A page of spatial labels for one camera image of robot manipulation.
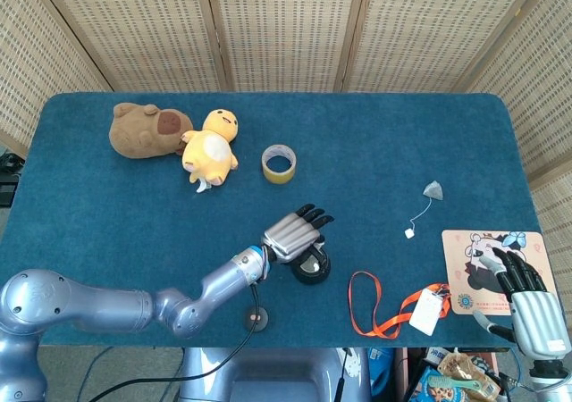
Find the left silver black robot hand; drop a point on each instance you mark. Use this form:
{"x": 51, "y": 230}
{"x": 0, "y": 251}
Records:
{"x": 288, "y": 239}

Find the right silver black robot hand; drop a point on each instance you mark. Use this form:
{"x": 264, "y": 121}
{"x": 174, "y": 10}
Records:
{"x": 540, "y": 321}

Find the black cast iron teapot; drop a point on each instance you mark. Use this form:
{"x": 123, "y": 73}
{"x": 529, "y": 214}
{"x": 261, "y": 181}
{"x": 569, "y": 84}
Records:
{"x": 313, "y": 277}

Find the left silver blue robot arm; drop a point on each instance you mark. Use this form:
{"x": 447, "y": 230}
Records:
{"x": 111, "y": 308}

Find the brown snack bag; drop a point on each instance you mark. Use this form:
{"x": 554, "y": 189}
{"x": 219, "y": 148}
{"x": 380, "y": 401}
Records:
{"x": 482, "y": 375}

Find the black teapot lid orange knob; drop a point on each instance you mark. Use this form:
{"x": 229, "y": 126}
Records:
{"x": 250, "y": 324}

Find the yellow packing tape roll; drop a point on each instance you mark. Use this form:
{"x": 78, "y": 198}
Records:
{"x": 279, "y": 178}

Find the cartoon print mouse pad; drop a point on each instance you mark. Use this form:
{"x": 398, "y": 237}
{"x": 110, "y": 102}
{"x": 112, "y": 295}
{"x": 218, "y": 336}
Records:
{"x": 460, "y": 259}

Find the green plastic comb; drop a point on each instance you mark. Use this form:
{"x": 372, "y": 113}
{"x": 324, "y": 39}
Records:
{"x": 447, "y": 382}

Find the white badge card holder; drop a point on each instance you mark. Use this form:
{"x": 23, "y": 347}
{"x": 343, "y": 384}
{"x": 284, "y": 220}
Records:
{"x": 426, "y": 312}

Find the yellow cat plush toy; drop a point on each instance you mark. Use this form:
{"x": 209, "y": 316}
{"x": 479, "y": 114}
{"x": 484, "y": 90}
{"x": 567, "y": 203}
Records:
{"x": 207, "y": 152}

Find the blue cookie pack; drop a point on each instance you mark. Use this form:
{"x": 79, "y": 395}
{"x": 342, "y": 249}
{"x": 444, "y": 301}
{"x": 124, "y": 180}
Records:
{"x": 429, "y": 393}

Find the silver blue robot torso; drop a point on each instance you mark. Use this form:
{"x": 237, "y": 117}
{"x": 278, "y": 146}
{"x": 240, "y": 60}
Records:
{"x": 268, "y": 371}

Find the blue carpet table cover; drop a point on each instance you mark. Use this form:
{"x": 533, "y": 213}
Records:
{"x": 134, "y": 223}

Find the blue box under table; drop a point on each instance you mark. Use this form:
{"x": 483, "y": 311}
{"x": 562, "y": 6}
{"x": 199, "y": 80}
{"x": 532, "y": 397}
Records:
{"x": 380, "y": 371}

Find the brown capybara plush toy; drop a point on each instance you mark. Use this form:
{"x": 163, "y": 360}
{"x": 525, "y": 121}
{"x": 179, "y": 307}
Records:
{"x": 138, "y": 134}

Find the woven folding screen panel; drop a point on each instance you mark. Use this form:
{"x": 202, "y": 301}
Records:
{"x": 27, "y": 62}
{"x": 134, "y": 31}
{"x": 286, "y": 31}
{"x": 536, "y": 85}
{"x": 424, "y": 31}

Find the black device beside table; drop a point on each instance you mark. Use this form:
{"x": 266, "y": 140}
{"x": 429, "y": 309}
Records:
{"x": 9, "y": 187}

